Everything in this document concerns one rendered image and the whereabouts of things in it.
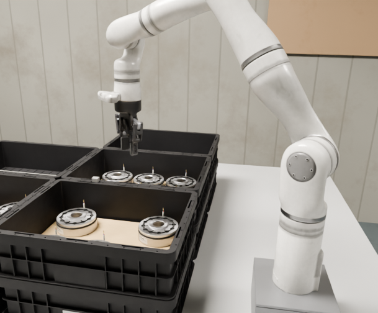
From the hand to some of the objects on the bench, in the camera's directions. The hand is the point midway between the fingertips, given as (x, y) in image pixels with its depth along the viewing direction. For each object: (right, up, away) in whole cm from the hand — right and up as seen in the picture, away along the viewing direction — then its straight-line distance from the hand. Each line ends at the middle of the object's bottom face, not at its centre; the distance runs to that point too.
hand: (129, 147), depth 107 cm
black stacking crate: (-3, -37, -14) cm, 39 cm away
